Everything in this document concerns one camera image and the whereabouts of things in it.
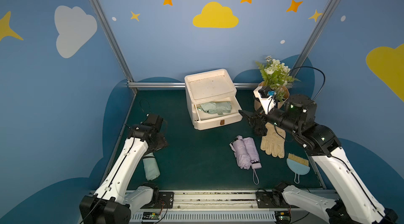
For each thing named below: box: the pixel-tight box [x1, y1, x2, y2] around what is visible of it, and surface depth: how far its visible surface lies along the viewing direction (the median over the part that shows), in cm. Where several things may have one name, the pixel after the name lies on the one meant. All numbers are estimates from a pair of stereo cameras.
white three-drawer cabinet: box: [184, 68, 243, 131], surface depth 90 cm
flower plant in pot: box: [254, 55, 301, 111], surface depth 94 cm
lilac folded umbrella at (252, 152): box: [242, 136, 262, 186], surface depth 88 cm
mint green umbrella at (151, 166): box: [142, 152, 161, 181], surface depth 84 cm
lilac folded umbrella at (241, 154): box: [229, 135, 252, 170], surface depth 89 cm
